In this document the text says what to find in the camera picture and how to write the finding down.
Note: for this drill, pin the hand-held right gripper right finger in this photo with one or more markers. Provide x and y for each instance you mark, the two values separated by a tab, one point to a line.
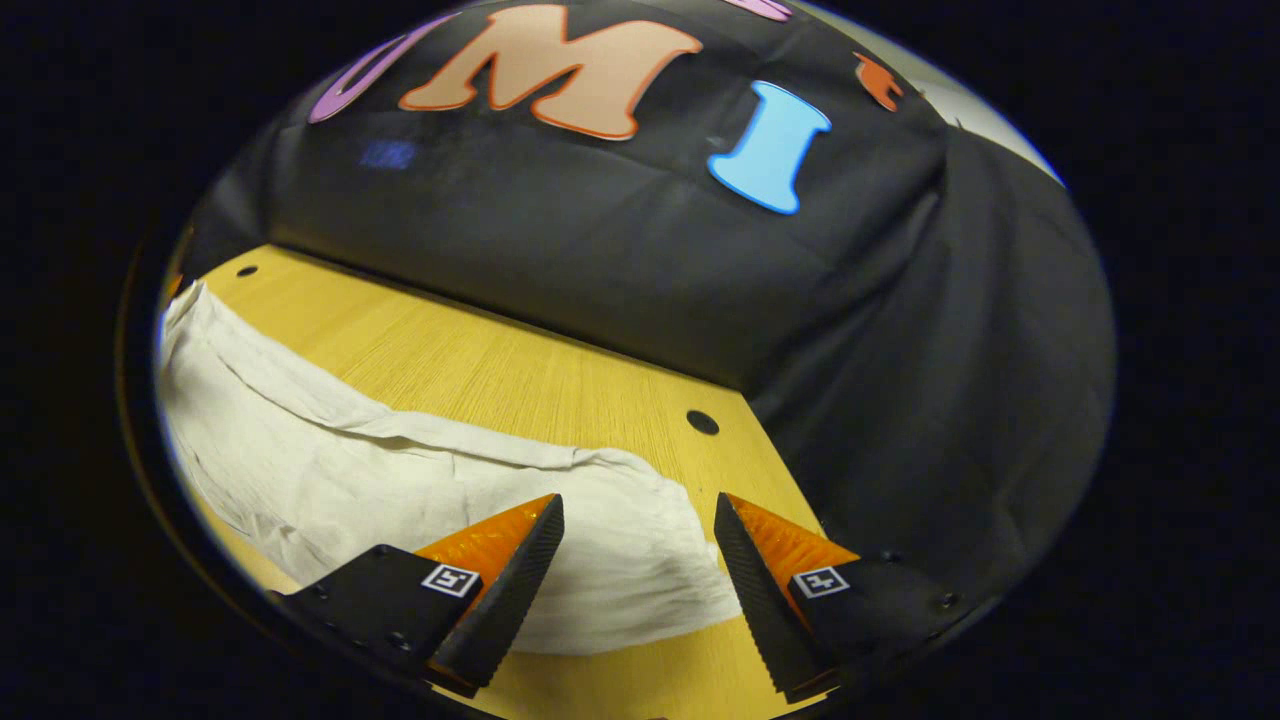
755	600

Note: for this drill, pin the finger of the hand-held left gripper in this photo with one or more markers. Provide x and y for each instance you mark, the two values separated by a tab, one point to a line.
174	286

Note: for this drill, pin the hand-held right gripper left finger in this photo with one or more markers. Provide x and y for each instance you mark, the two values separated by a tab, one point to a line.
510	600

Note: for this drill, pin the white jeans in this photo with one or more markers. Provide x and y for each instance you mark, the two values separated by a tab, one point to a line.
350	470

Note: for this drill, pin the black backdrop cloth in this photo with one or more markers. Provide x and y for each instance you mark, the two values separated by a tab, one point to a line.
600	260

